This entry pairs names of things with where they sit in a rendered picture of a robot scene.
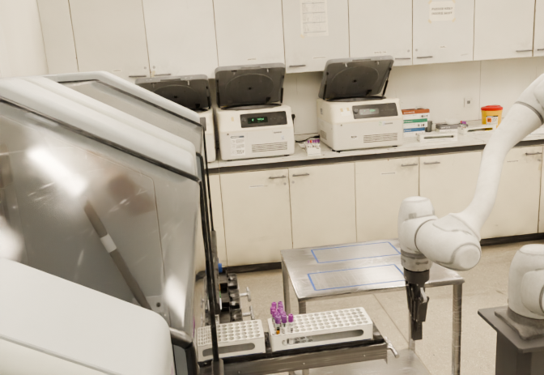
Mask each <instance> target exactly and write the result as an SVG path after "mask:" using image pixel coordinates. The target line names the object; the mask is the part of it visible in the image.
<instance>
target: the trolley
mask: <svg viewBox="0 0 544 375"><path fill-rule="evenodd" d="M280 254H281V260H282V274H283V299H284V312H286V315H287V316H288V314H290V313H291V304H290V290H289V279H290V281H291V285H292V287H293V289H294V292H295V296H296V298H297V300H298V310H299V315H300V314H306V302H309V301H315V300H328V299H336V298H343V297H350V296H363V295H371V294H377V293H385V292H398V291H405V290H406V285H405V279H404V277H403V266H402V265H401V245H400V241H399V239H398V238H390V239H383V240H374V241H360V242H352V243H344V244H336V245H322V246H313V247H306V248H298V249H284V250H280ZM288 276H289V277H288ZM464 282H465V280H464V279H463V278H462V277H461V276H460V275H459V274H458V273H457V272H455V271H452V270H449V269H446V268H444V267H442V266H440V265H438V264H436V263H434V262H432V266H431V268H430V279H429V280H428V281H427V282H426V283H425V284H424V285H425V288H432V287H439V286H446V285H453V331H452V372H451V375H460V372H461V306H462V284H463V283H464ZM397 352H398V354H399V358H395V356H394V354H393V353H392V352H391V351H387V359H388V364H386V363H385V360H384V359H381V360H370V361H364V362H357V363H351V364H340V365H333V366H327V367H320V368H314V369H303V370H297V371H290V372H288V375H430V374H429V373H428V371H427V370H426V369H425V368H424V366H423V364H422V363H421V362H420V360H419V358H418V357H417V356H416V355H415V341H413V340H412V338H411V316H410V313H409V312H408V348H407V349H401V350H397Z"/></svg>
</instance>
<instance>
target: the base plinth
mask: <svg viewBox="0 0 544 375"><path fill-rule="evenodd" d="M536 240H544V232H540V233H538V232H537V233H530V234H521V235H514V236H506V237H492V238H484V239H481V240H480V242H479V244H480V246H486V245H500V244H507V243H515V242H522V241H536ZM222 269H223V270H227V271H228V272H227V274H230V273H236V274H239V273H246V272H254V271H267V270H275V269H282V262H268V263H258V264H250V265H242V266H226V267H222Z"/></svg>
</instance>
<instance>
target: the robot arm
mask: <svg viewBox="0 0 544 375"><path fill-rule="evenodd" d="M543 124H544V74H542V75H540V76H539V77H538V78H537V79H535V80H534V81H533V82H532V83H531V84H530V85H529V86H528V87H527V88H526V89H525V90H524V91H523V92H522V93H521V95H520V96H519V97H518V99H517V100H516V102H515V103H514V104H513V105H512V107H511V108H510V109H509V111H508V113H507V114H506V116H505V117H504V119H503V120H502V121H501V123H500V124H499V126H498V127H497V129H496V130H495V132H494V133H493V135H492V136H491V137H490V139H489V141H488V142H487V145H486V146H485V148H484V151H483V154H482V158H481V163H480V167H479V172H478V180H477V185H476V190H475V194H474V198H473V200H472V202H471V203H470V205H469V206H468V207H467V208H466V209H465V210H463V211H462V212H459V213H449V214H448V215H446V216H445V217H443V218H440V219H438V217H437V216H436V215H435V210H434V207H433V206H432V204H431V201H430V199H429V198H424V197H419V196H411V197H409V198H406V199H404V200H402V203H401V206H400V209H399V213H398V220H397V233H398V239H399V241H400V245H401V265H402V266H403V277H404V279H405V285H406V297H407V306H408V312H409V313H410V316H411V338H412V340H413V341H415V340H421V339H423V322H425V321H426V316H427V304H428V301H429V300H430V298H429V296H426V295H425V285H424V284H425V283H426V282H427V281H428V280H429V279H430V268H431V266H432V262H434V263H436V264H438V265H440V266H442V267H444V268H446V269H449V270H452V271H468V270H470V269H472V268H474V267H475V266H476V265H477V264H478V262H479V261H480V258H481V254H482V252H481V246H480V244H479V242H480V240H481V237H480V230H481V227H482V226H483V225H484V223H485V222H486V220H487V218H488V216H489V215H490V213H491V211H492V209H493V206H494V205H495V200H496V195H497V192H498V188H499V181H500V177H501V173H502V168H503V165H504V159H505V157H506V155H507V154H508V152H509V151H510V150H511V149H512V148H513V147H514V146H515V145H516V144H517V143H518V142H520V141H521V140H522V139H523V138H525V137H526V136H528V135H529V134H531V133H532V132H534V131H535V130H536V129H538V128H539V127H540V126H542V125H543ZM494 315H495V316H496V317H499V318H500V319H502V320H503V321H504V322H505V323H506V324H507V325H509V326H510V327H511V328H512V329H513V330H514V331H515V332H517V333H518V335H519V336H520V338H521V339H523V340H531V339H536V338H542V337H544V245H538V244H532V245H524V246H523V247H521V248H520V249H519V250H517V252H516V254H515V255H514V257H513V259H512V262H511V265H510V269H509V275H508V308H507V309H496V310H495V312H494Z"/></svg>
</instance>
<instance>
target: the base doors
mask: <svg viewBox="0 0 544 375"><path fill-rule="evenodd" d="M526 152H527V153H537V152H541V153H542V154H537V155H526V154H525V153H526ZM482 154H483V151H472V152H462V153H453V154H444V155H435V156H416V157H407V158H397V159H388V160H370V161H360V162H352V163H342V164H325V165H316V166H307V167H298V168H289V169H287V168H284V169H274V170H264V171H254V172H243V173H224V174H220V183H219V174H216V175H209V179H210V196H211V205H212V214H213V223H214V230H215V231H216V235H217V249H218V258H219V263H222V267H226V266H242V265H250V264H258V263H268V262H281V261H282V260H281V254H280V250H284V249H298V248H306V247H313V246H322V245H336V244H344V243H352V242H360V241H374V240H383V239H390V238H398V233H397V220H398V213H399V209H400V206H401V203H402V200H404V199H406V198H409V197H411V196H419V197H424V198H429V199H430V201H431V204H432V206H433V207H434V210H435V215H436V216H437V217H438V219H440V218H443V217H445V216H446V215H448V214H449V213H459V212H462V211H463V210H465V209H466V208H467V207H468V206H469V205H470V203H471V202H472V200H473V198H474V194H475V190H476V185H477V180H478V172H479V167H480V163H481V158H482ZM538 159H541V162H539V161H538ZM507 160H519V162H513V163H506V161H507ZM436 161H437V162H440V164H424V162H426V163H431V162H436ZM413 163H415V164H418V165H414V166H405V167H402V164H403V165H406V164H413ZM540 163H541V164H542V166H541V170H538V167H539V164H540ZM391 172H396V174H389V175H381V174H380V173H391ZM305 173H309V175H307V176H298V177H293V176H292V175H293V174H295V175H299V174H305ZM282 175H283V176H286V177H285V178H275V179H269V177H281V176H282ZM288 177H289V180H288ZM292 181H294V182H295V183H294V184H292V183H291V182H292ZM284 182H286V183H287V184H286V185H284V184H283V183H284ZM220 184H221V192H220ZM263 184H264V186H263V187H256V188H249V185H263ZM289 191H290V195H289ZM221 193H222V201H221ZM222 203H223V209H222ZM290 206H291V209H290ZM223 221H224V227H223ZM224 230H225V236H224ZM537 232H538V233H540V232H544V146H534V147H516V148H512V149H511V150H510V151H509V152H508V154H507V155H506V157H505V159H504V165H503V168H502V173H501V177H500V181H499V188H498V192H497V195H496V200H495V205H494V206H493V209H492V211H491V213H490V215H489V216H488V218H487V220H486V222H485V223H484V225H483V226H482V227H481V230H480V237H481V239H484V238H492V237H506V236H514V235H521V234H530V233H537ZM291 234H292V238H291ZM225 239H226V245H225ZM226 249H227V254H226Z"/></svg>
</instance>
